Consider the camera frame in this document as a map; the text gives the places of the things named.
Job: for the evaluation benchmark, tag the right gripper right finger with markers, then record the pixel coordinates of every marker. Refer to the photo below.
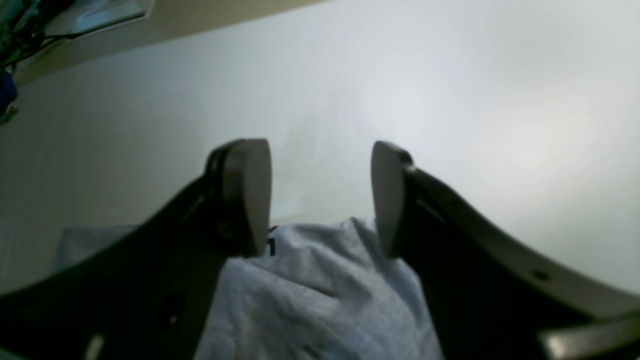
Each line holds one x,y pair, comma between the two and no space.
490,296

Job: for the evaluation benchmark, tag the grey T-shirt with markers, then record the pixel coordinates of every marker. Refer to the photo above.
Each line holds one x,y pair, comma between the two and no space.
328,293

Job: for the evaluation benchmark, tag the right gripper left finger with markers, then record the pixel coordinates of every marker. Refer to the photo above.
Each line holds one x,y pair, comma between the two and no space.
148,296

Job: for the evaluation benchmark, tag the blue box with black hole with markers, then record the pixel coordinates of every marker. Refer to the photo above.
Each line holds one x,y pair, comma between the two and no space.
8,92

